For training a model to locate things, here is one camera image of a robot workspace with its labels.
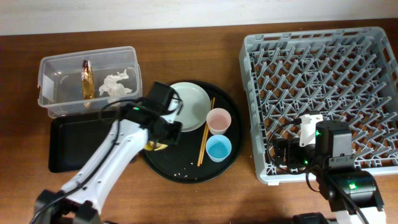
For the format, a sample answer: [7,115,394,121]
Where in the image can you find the pale green plate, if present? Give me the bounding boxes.
[162,82,211,132]

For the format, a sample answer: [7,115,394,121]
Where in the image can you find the grey plastic dishwasher rack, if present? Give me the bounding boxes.
[239,27,397,185]

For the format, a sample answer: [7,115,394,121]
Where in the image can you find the pink plastic cup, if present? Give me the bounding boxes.
[206,108,232,135]

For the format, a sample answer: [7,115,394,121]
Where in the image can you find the crumpled white tissue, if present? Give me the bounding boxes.
[99,69,132,103]

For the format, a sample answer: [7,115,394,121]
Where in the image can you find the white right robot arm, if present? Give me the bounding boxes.
[267,118,386,223]

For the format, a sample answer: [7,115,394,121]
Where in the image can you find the blue plastic cup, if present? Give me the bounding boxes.
[205,134,232,162]

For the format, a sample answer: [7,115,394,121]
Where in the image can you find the round black tray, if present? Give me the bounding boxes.
[140,80,244,184]

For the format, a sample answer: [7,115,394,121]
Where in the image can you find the yellow bowl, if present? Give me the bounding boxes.
[144,141,168,151]

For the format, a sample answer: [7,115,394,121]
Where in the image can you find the wooden chopstick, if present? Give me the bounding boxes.
[197,97,215,167]
[197,96,216,167]

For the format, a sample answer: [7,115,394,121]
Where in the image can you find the gold foil wrapper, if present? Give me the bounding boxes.
[81,60,95,100]

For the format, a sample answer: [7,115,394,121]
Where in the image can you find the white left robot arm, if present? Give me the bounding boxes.
[31,98,183,223]

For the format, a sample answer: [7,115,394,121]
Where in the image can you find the black rectangular tray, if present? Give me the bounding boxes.
[48,110,116,173]

